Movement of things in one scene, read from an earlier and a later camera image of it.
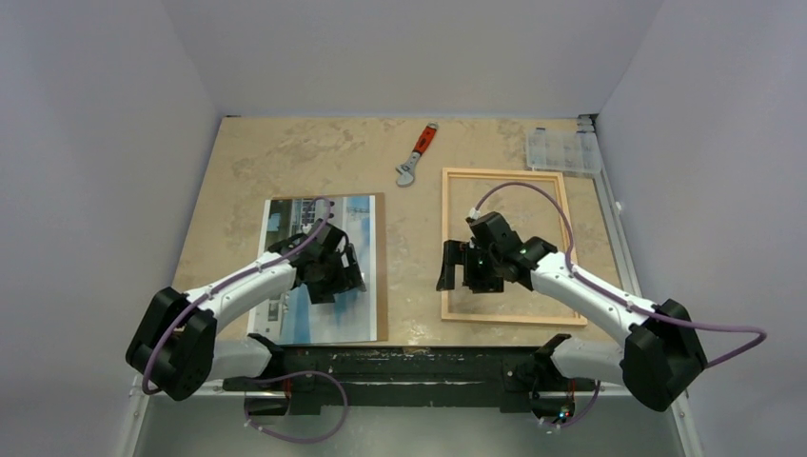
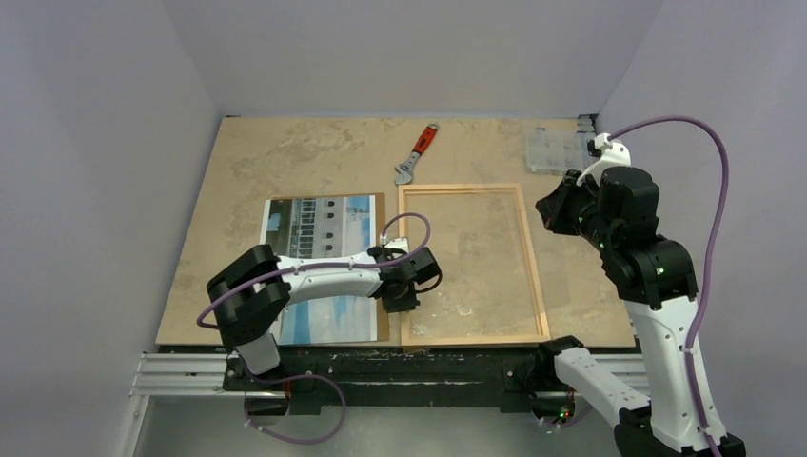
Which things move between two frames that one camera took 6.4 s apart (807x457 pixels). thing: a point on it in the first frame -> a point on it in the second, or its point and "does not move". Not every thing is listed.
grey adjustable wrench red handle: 406,169 does not move
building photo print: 292,315 does not move
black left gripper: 347,277 -> 406,303
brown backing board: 380,251 does not move
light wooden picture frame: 446,173 -> 512,340
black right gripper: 464,271 -> 559,206
